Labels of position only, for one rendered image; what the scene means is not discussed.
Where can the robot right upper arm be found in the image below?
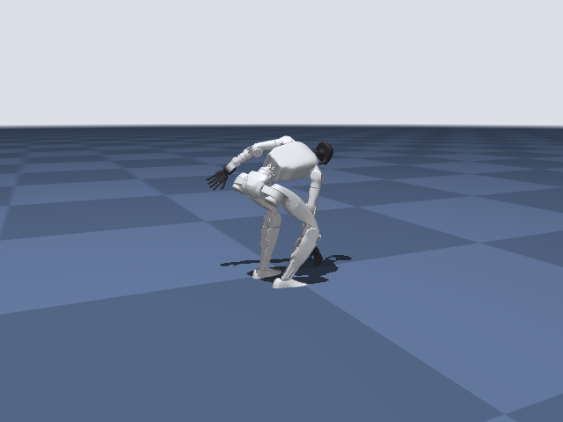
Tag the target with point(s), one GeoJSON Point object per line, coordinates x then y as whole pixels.
{"type": "Point", "coordinates": [316, 177]}

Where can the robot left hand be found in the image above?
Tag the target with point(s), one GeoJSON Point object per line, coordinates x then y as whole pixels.
{"type": "Point", "coordinates": [221, 177]}

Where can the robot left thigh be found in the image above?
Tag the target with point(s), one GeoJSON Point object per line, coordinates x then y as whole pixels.
{"type": "Point", "coordinates": [272, 217]}

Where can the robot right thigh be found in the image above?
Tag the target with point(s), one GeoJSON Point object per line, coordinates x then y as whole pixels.
{"type": "Point", "coordinates": [291, 203]}

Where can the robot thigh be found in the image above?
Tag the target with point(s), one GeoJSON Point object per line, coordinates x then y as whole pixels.
{"type": "Point", "coordinates": [272, 217]}
{"type": "Point", "coordinates": [291, 203]}

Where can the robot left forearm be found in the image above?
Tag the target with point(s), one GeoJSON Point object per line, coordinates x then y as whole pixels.
{"type": "Point", "coordinates": [242, 158]}

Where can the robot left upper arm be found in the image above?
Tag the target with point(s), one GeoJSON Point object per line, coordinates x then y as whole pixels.
{"type": "Point", "coordinates": [258, 148]}

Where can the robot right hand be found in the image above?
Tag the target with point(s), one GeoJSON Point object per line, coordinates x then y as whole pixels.
{"type": "Point", "coordinates": [317, 256]}

